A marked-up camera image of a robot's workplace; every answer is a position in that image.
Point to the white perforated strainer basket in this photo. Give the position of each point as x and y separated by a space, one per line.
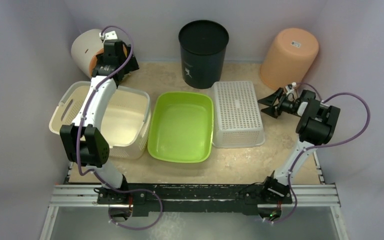
237 119

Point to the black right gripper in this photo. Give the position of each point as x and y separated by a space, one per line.
281 103

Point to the orange plastic bucket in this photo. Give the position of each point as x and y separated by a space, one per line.
289 57

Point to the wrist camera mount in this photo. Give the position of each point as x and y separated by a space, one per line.
290 89
106 36

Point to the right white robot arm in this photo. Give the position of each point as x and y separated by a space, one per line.
316 126

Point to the lime green basin tray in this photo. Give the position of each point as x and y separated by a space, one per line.
181 127

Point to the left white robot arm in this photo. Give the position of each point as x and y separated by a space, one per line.
83 141

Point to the cream perforated laundry basket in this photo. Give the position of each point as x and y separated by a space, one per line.
125 123

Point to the dark navy round bin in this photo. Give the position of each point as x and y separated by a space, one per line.
203 45

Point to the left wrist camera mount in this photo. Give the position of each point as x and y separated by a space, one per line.
106 36

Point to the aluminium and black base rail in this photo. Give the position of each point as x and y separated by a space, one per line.
247 199

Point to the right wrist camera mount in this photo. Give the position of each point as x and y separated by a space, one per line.
290 89

